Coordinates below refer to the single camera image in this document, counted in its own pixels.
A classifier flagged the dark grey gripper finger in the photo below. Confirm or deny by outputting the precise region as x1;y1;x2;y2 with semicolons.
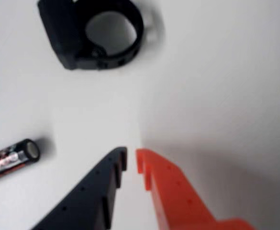
31;147;128;230

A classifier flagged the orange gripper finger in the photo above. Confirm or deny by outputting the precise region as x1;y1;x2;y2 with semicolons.
135;148;258;230

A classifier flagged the black red AA battery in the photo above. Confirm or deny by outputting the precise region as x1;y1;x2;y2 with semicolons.
0;138;41;184

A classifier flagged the black plastic ring clip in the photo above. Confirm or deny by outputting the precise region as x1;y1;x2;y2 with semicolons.
37;0;145;71

